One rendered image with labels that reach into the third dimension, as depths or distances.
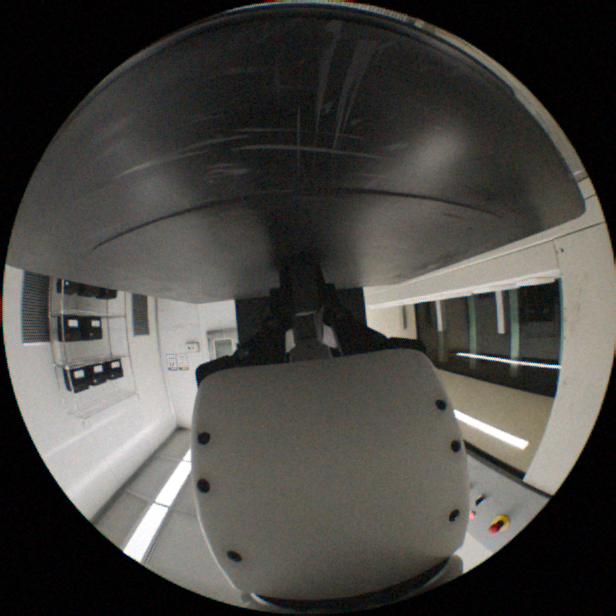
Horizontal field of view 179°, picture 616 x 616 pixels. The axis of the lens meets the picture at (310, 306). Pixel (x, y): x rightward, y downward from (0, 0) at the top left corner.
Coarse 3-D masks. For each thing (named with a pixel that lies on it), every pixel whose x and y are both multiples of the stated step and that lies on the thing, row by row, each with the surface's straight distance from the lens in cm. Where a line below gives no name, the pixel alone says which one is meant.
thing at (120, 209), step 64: (128, 64) 4; (192, 64) 4; (256, 64) 3; (320, 64) 3; (384, 64) 4; (448, 64) 4; (64, 128) 5; (128, 128) 4; (192, 128) 4; (256, 128) 4; (320, 128) 4; (384, 128) 4; (448, 128) 5; (512, 128) 6; (64, 192) 6; (128, 192) 6; (192, 192) 6; (256, 192) 6; (320, 192) 6; (384, 192) 7; (448, 192) 7; (512, 192) 9; (576, 192) 11; (64, 256) 11; (128, 256) 10; (192, 256) 10; (256, 256) 11; (320, 256) 12; (384, 256) 14; (448, 256) 17
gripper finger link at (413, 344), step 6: (390, 342) 11; (396, 342) 11; (402, 342) 12; (408, 342) 12; (414, 342) 12; (420, 342) 12; (390, 348) 11; (396, 348) 11; (408, 348) 11; (414, 348) 12; (420, 348) 12; (426, 354) 12
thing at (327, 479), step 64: (256, 384) 8; (320, 384) 8; (384, 384) 8; (192, 448) 8; (256, 448) 7; (320, 448) 7; (384, 448) 7; (448, 448) 8; (256, 512) 7; (320, 512) 7; (384, 512) 7; (448, 512) 8; (256, 576) 8; (320, 576) 7; (384, 576) 8
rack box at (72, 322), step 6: (60, 318) 262; (66, 318) 253; (72, 318) 258; (78, 318) 264; (60, 324) 262; (66, 324) 252; (72, 324) 257; (78, 324) 263; (60, 330) 262; (66, 330) 251; (72, 330) 257; (78, 330) 261; (60, 336) 263; (66, 336) 251; (72, 336) 256; (78, 336) 262
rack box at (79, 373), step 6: (84, 366) 262; (66, 372) 260; (72, 372) 251; (78, 372) 256; (84, 372) 262; (66, 378) 264; (72, 378) 251; (78, 378) 256; (84, 378) 261; (66, 384) 268; (72, 384) 251; (78, 384) 255; (84, 384) 261; (78, 390) 256; (84, 390) 262
